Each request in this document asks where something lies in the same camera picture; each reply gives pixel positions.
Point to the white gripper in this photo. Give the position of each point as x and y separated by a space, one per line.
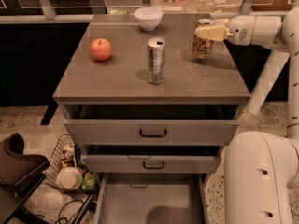
241 29

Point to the orange soda can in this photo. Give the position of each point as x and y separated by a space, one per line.
201 48

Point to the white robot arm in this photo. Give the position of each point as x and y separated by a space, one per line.
261 167

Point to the tall silver can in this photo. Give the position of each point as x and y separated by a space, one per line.
156 59

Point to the grey drawer cabinet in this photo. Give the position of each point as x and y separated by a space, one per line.
123 79

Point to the top grey drawer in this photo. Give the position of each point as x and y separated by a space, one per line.
179 125

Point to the grey drawer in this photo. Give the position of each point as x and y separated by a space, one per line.
179 125
151 199
153 159

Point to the middle grey drawer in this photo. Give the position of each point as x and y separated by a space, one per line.
153 159

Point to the bottom grey drawer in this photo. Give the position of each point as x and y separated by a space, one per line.
151 199

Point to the red apple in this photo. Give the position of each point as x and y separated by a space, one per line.
101 49

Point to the green snack bag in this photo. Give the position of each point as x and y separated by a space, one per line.
88 182

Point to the white bowl in basket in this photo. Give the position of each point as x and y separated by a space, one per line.
69 178

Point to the black chair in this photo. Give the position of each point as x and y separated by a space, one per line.
20 175

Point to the black wire basket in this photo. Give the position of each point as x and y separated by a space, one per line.
66 154

